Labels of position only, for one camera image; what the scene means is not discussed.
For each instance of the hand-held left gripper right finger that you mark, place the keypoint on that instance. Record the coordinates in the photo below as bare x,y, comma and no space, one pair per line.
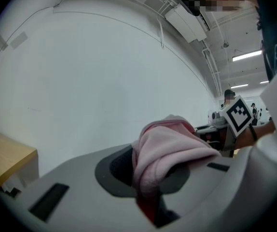
177,180

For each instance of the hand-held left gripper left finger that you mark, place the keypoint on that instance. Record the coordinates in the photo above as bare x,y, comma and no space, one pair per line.
115,170

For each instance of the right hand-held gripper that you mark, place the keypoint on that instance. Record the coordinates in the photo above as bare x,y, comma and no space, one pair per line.
237,116

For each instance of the pink clothing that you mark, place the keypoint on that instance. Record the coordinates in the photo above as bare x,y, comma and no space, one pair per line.
167,146

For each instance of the person's right forearm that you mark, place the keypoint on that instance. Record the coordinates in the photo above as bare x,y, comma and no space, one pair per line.
264,130

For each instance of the black wristband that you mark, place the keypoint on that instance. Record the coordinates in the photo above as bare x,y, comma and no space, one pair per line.
253,132

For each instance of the long ceiling light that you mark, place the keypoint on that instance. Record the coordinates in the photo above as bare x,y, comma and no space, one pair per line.
247,55
239,85

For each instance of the white ceiling air conditioner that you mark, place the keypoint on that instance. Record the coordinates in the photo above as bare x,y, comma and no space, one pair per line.
186,23

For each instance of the light wooden desk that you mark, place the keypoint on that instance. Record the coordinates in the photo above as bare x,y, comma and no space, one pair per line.
5,156

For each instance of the black head-worn camera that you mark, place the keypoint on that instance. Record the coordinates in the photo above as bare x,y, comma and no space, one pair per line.
189,2

